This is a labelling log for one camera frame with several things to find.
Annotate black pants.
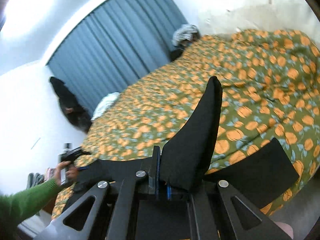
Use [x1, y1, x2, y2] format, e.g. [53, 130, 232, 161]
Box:
[75, 75, 300, 205]

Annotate green sleeved left forearm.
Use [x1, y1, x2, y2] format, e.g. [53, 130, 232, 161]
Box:
[1, 179, 62, 239]

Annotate person's left hand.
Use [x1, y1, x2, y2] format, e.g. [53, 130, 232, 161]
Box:
[54, 161, 79, 187]

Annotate black hanging bag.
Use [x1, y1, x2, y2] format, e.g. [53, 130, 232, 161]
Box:
[49, 76, 92, 133]

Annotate white folded cloth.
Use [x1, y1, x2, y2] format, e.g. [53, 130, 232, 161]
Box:
[91, 92, 120, 121]

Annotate blue-grey curtain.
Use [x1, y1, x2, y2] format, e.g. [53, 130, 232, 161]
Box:
[48, 0, 186, 114]

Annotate grey white cloth pile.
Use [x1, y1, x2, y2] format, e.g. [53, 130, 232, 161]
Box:
[171, 24, 200, 47]

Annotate green orange floral bedspread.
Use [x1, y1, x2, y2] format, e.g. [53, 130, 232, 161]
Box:
[51, 29, 320, 218]

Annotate cream headboard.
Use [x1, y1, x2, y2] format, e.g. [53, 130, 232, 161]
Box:
[199, 3, 319, 45]

